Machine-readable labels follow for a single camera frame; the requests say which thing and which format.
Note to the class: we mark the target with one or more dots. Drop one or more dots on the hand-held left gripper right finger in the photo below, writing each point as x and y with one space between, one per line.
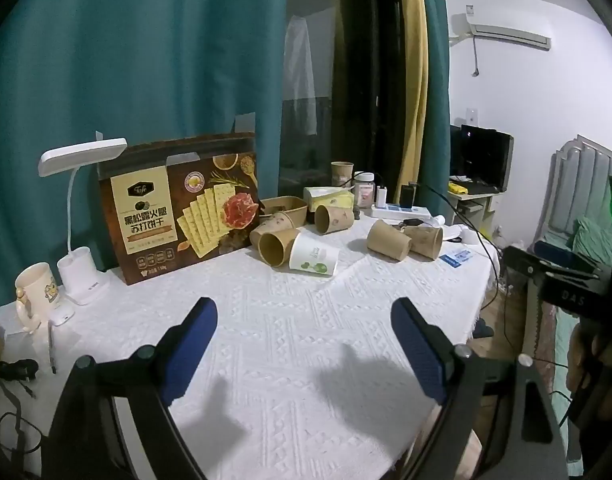
418 352

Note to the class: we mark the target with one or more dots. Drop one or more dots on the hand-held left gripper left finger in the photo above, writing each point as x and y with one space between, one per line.
190 352

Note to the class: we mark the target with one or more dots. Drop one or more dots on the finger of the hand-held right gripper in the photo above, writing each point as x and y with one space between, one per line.
561 254
523 260

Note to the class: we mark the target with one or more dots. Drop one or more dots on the person's right hand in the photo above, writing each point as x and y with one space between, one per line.
581 350

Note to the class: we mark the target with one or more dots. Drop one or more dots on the green bedding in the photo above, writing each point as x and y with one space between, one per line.
591 240

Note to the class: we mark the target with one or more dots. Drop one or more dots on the blue card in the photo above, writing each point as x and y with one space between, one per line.
457 256

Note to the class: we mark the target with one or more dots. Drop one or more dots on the small light desk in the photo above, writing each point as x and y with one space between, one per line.
478 200

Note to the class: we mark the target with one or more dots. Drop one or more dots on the grey padded headboard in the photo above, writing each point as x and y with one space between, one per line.
581 180

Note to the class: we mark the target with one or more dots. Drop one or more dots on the white textured tablecloth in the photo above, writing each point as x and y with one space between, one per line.
286 340

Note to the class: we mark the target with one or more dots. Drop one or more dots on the black monitor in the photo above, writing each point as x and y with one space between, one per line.
486 155

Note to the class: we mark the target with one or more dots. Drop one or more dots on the white desk lamp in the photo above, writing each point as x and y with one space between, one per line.
83 280

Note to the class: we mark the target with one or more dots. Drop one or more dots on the white power strip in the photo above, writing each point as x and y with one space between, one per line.
401 211

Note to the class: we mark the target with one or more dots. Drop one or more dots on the black power adapter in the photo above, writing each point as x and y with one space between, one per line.
408 195

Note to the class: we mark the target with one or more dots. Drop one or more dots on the brown cracker box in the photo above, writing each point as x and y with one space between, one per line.
160 220

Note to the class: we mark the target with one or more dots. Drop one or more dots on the plain brown paper cup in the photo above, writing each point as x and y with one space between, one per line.
281 247

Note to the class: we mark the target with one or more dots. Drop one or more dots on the black pen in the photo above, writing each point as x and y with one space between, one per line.
51 350

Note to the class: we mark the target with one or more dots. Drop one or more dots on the white green-print paper cup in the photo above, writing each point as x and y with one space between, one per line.
313 257

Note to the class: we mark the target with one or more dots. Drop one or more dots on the brown printed paper cup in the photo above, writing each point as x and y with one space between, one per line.
273 222

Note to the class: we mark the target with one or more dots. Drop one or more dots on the white charger plug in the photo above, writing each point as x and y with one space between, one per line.
382 197

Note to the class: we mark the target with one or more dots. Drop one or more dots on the cream cartoon mug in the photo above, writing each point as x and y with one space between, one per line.
38 292

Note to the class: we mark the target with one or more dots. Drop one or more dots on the white-lidded jar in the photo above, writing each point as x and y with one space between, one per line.
364 191

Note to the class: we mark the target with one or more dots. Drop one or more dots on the brown paper bowl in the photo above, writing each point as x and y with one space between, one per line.
286 206

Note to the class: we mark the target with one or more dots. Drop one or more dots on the yellow tissue box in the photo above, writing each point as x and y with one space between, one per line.
331 199

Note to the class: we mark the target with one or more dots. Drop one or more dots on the narrow teal curtain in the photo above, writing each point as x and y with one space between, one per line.
438 85

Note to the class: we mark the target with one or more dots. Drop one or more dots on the yellow curtain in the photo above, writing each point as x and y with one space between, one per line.
416 85

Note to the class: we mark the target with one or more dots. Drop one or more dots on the white air conditioner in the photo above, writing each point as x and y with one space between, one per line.
506 30

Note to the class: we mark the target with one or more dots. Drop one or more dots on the wide teal curtain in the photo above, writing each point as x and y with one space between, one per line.
135 60

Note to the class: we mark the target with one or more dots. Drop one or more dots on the white wall socket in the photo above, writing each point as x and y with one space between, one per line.
471 115

